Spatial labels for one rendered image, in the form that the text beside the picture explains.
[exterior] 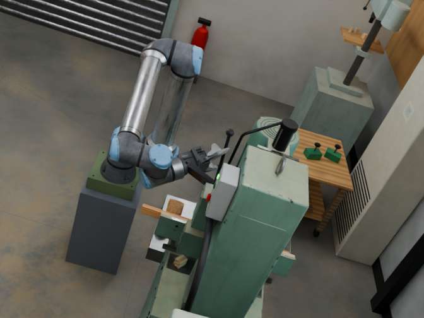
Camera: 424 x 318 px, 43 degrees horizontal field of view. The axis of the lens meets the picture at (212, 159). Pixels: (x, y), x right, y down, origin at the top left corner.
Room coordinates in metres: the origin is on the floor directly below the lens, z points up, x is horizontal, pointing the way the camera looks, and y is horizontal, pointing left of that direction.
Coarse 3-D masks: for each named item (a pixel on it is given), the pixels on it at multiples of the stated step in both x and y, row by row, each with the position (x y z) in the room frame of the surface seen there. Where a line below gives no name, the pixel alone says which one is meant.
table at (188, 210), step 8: (168, 200) 1.79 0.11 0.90; (184, 200) 1.83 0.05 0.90; (184, 208) 1.78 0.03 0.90; (192, 208) 1.80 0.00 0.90; (184, 216) 1.73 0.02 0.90; (160, 232) 1.62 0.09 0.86; (168, 232) 1.63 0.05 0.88; (176, 232) 1.63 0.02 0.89; (176, 240) 1.63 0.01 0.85; (288, 248) 1.79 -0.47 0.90; (272, 272) 1.67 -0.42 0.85; (280, 272) 1.67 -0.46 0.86
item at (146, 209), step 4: (144, 204) 1.66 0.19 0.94; (144, 208) 1.65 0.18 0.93; (148, 208) 1.65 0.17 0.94; (152, 208) 1.66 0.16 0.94; (156, 208) 1.67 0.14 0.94; (140, 212) 1.65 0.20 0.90; (144, 212) 1.65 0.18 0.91; (148, 212) 1.65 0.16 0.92; (152, 212) 1.65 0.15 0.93; (156, 212) 1.65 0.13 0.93; (160, 212) 1.66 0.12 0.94; (168, 212) 1.67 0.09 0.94; (152, 216) 1.65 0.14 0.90; (156, 216) 1.65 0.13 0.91; (180, 216) 1.68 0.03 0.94; (288, 252) 1.72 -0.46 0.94
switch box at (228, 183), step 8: (224, 168) 1.37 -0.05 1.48; (232, 168) 1.39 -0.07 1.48; (224, 176) 1.34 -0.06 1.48; (232, 176) 1.35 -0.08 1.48; (216, 184) 1.34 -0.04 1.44; (224, 184) 1.31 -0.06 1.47; (232, 184) 1.31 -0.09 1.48; (216, 192) 1.31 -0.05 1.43; (224, 192) 1.31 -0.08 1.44; (232, 192) 1.31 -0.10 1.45; (216, 200) 1.31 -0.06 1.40; (224, 200) 1.31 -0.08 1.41; (208, 208) 1.31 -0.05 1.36; (216, 208) 1.31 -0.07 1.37; (224, 208) 1.31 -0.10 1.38; (208, 216) 1.31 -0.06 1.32; (216, 216) 1.31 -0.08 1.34; (224, 216) 1.31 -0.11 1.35
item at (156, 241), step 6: (150, 240) 1.83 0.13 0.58; (156, 240) 1.80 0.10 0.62; (162, 240) 1.82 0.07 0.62; (150, 246) 1.76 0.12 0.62; (156, 246) 1.77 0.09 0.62; (150, 252) 1.75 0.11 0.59; (156, 252) 1.75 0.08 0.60; (162, 252) 1.75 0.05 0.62; (150, 258) 1.75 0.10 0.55; (156, 258) 1.75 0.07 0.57; (162, 258) 1.75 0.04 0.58
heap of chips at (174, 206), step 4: (172, 200) 1.79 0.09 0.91; (176, 200) 1.80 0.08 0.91; (168, 204) 1.75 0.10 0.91; (172, 204) 1.75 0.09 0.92; (176, 204) 1.76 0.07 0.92; (180, 204) 1.78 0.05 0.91; (168, 208) 1.73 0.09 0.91; (172, 208) 1.73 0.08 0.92; (176, 208) 1.74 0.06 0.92; (180, 208) 1.75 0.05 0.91; (172, 212) 1.72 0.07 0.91; (176, 212) 1.72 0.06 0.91; (180, 212) 1.74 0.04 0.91
